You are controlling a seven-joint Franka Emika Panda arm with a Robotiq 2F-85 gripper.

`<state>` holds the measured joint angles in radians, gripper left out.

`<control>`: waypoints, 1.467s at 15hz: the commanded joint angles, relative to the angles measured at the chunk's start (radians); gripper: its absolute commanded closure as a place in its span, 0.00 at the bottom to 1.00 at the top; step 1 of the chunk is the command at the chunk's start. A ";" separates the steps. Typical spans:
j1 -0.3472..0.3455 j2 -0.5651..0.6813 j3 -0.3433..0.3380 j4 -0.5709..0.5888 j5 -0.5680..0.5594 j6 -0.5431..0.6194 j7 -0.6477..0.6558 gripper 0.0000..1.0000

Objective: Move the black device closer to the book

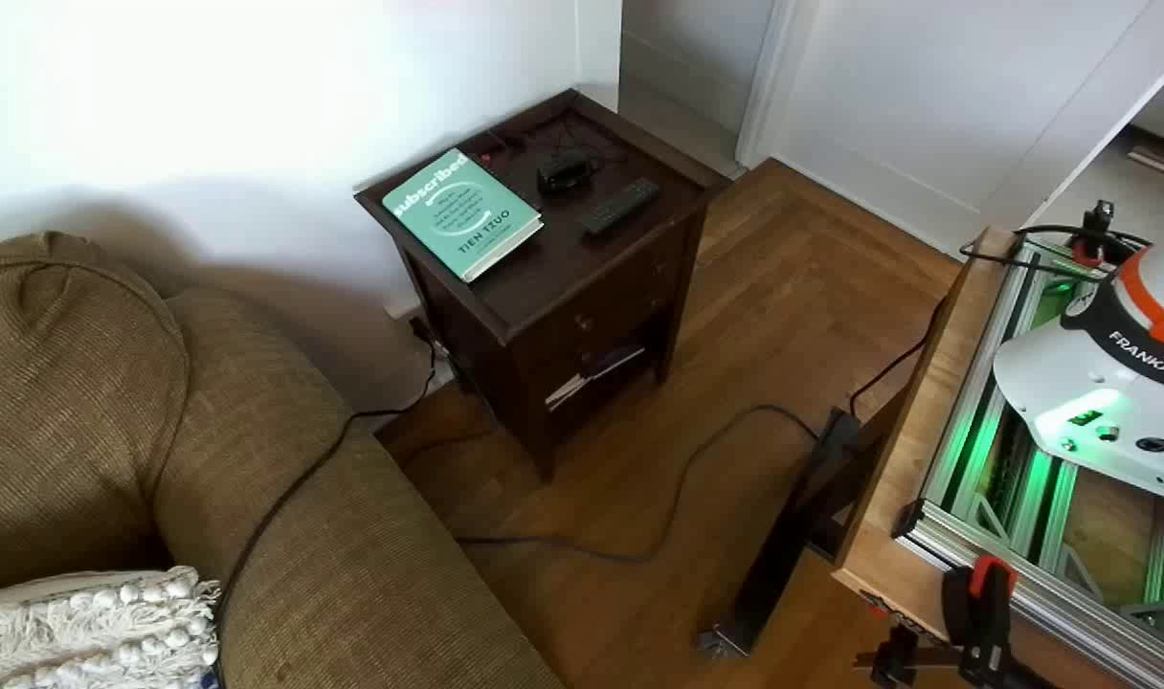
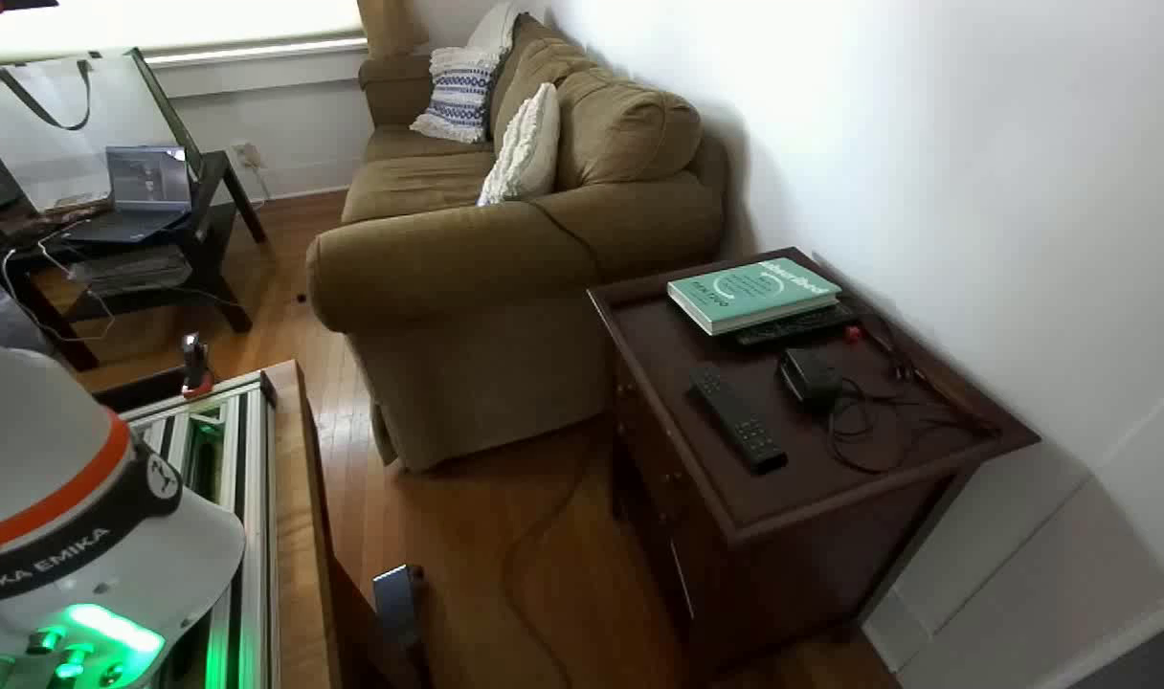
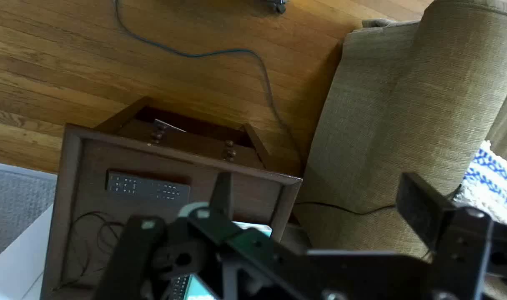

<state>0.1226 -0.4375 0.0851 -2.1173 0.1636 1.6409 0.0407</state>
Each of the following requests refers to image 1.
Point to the small black device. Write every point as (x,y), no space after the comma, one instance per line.
(566,174)

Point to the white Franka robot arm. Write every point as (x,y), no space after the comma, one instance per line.
(1121,367)

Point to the green paperback book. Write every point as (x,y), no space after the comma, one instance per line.
(461,214)

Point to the white papers in shelf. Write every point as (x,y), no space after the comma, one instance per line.
(596,373)

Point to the dark wood side table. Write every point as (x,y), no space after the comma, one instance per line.
(570,307)

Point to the black remote control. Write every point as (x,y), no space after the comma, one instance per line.
(621,205)

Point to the black power strip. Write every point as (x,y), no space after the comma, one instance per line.
(787,535)

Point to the wooden robot cart top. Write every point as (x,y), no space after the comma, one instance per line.
(909,444)

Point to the red black bar clamp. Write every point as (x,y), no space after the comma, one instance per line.
(983,606)

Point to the olive brown fabric sofa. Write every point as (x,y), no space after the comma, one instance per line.
(87,423)

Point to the white shelf unit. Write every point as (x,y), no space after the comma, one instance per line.
(1121,153)

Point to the white knitted pillow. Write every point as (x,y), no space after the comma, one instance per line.
(87,634)

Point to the aluminium profile frame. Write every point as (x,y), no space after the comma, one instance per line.
(989,461)

